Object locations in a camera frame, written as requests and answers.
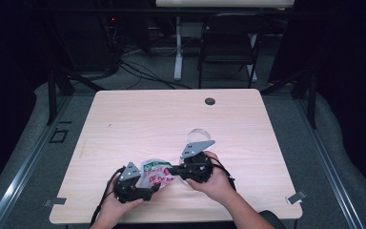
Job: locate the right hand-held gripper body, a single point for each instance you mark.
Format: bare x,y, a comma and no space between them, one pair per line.
198,168

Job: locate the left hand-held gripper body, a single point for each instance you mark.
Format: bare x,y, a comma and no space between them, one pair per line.
127,192

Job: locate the pink and white plastic bag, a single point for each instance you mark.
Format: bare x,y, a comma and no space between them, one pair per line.
155,175

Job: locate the clear glass mug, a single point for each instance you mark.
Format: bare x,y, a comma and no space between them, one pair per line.
198,135

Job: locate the person's left hand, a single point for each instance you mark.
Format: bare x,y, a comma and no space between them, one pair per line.
117,210

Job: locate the person's right hand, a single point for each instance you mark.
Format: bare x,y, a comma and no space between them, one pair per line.
217,184

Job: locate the dark round table grommet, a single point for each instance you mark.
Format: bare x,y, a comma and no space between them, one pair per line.
210,101

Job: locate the grey tape piece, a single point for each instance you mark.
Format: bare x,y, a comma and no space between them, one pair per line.
296,197
56,201

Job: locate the person's dark clothing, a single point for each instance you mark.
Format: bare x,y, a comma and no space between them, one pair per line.
271,221

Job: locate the black tape strip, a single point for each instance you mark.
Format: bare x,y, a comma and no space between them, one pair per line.
65,121

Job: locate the black metal stand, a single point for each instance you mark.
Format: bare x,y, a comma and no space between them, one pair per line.
52,95
313,101

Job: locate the black folding chair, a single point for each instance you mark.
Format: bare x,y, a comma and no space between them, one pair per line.
233,28

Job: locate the dark equipment with red light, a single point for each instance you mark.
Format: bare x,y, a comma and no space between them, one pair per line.
85,41

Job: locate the white background desk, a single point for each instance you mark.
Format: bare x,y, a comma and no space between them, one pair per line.
222,3

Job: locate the aluminium floor rail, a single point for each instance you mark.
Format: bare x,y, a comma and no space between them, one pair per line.
22,178
330,178

